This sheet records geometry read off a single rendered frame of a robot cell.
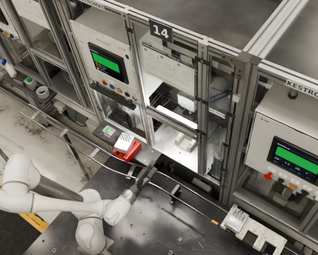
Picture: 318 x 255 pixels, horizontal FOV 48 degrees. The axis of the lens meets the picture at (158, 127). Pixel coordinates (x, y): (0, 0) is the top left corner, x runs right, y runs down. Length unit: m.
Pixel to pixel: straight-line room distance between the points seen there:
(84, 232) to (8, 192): 0.57
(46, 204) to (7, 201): 0.19
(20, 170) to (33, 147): 1.95
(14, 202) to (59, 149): 1.94
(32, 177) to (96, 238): 0.57
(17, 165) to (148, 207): 0.99
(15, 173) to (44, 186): 0.21
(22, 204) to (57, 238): 0.75
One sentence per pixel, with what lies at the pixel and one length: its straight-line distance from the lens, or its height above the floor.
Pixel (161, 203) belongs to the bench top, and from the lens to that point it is 2.54.
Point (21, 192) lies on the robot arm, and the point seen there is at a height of 1.44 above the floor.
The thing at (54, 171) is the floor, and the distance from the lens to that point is 3.68.
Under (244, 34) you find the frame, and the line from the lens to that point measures 1.56.
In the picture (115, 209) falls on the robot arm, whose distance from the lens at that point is 2.03.
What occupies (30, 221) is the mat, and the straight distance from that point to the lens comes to 3.52.
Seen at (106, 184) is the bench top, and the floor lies 0.68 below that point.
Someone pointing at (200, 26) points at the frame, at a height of 2.01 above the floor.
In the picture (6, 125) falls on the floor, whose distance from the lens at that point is 4.25.
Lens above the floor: 3.01
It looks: 54 degrees down
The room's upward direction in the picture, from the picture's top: 8 degrees counter-clockwise
